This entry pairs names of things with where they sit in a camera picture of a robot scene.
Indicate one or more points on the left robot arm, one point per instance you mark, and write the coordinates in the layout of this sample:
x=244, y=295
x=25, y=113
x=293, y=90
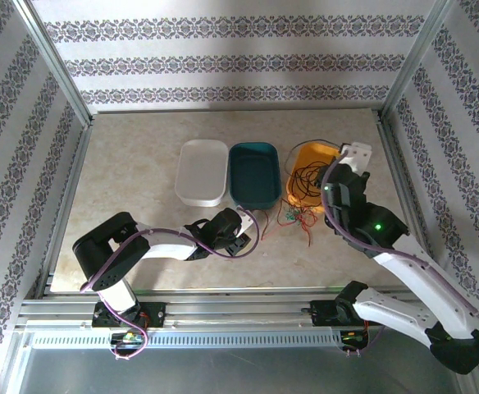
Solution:
x=170, y=246

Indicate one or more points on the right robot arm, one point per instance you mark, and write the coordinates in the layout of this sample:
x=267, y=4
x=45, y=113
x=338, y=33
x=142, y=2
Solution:
x=407, y=271

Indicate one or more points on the orange plastic bin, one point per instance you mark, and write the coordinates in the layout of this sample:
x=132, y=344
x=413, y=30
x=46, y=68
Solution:
x=305, y=158

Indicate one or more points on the white plastic bin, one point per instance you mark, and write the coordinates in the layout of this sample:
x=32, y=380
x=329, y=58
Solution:
x=202, y=172

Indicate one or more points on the teal plastic bin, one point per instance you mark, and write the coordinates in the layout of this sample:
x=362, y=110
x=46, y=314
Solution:
x=254, y=176

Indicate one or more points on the grey metal sheet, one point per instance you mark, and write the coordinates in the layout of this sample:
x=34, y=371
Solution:
x=243, y=373

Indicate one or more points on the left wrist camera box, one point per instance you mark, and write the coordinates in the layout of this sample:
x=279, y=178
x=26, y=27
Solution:
x=247, y=221

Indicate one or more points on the right aluminium side rail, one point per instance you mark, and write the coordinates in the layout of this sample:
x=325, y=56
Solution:
x=397, y=164

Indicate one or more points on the aluminium side rail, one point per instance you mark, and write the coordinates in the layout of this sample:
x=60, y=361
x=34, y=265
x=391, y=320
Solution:
x=397, y=164
x=66, y=205

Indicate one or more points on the aluminium mounting rail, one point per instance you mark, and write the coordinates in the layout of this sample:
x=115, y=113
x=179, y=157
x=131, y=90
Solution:
x=243, y=308

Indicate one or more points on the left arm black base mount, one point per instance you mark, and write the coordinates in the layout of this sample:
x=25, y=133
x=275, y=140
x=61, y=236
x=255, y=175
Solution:
x=157, y=314

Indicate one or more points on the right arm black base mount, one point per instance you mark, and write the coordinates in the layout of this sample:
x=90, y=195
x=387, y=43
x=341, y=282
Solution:
x=321, y=314

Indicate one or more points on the right aluminium frame post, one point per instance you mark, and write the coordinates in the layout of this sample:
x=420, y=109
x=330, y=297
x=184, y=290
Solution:
x=416, y=61

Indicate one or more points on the aluminium frame post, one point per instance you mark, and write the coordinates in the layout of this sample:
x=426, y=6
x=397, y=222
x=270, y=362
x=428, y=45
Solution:
x=57, y=70
x=416, y=61

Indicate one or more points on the left aluminium side rail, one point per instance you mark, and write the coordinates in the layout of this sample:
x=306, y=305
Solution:
x=66, y=205

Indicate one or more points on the left aluminium frame post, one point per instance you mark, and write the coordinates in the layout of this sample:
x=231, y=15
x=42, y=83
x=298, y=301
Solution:
x=57, y=70

